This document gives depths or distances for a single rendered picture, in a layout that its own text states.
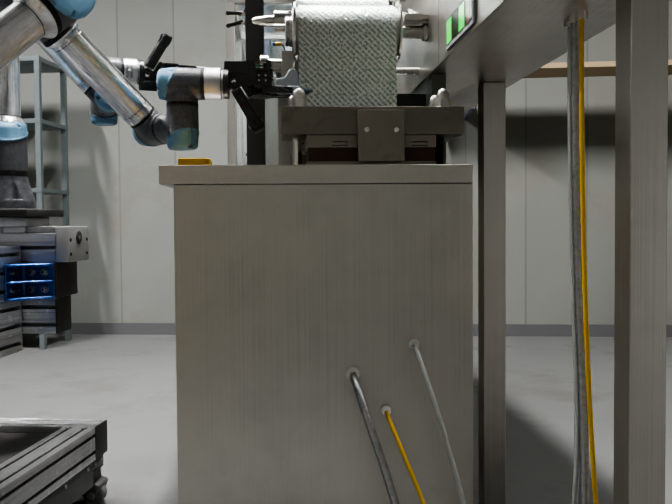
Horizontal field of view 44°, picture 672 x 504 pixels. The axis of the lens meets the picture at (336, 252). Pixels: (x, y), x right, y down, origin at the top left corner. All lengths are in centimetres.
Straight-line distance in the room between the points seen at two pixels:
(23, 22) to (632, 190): 121
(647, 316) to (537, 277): 437
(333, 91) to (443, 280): 55
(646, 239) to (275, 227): 76
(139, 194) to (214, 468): 427
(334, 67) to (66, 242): 80
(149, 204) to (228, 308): 420
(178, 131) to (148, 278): 400
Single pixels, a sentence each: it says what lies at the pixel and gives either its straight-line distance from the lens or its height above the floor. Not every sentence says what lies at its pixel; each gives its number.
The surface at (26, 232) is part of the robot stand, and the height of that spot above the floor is 76.
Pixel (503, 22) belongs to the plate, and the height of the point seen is 114.
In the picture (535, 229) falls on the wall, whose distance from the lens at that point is 569.
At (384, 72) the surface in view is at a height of 114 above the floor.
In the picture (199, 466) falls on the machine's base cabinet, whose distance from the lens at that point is 181.
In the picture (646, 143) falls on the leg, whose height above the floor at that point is 90.
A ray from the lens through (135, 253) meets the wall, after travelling 595.
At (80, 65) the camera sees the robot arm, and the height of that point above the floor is 114.
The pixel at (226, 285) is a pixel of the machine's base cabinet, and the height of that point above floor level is 65.
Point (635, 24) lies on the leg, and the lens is 137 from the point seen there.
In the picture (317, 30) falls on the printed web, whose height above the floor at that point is 124.
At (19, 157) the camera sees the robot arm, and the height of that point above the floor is 95.
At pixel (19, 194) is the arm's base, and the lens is 226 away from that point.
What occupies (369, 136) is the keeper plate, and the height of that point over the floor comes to 96.
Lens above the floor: 78
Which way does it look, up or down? 2 degrees down
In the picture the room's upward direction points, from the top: straight up
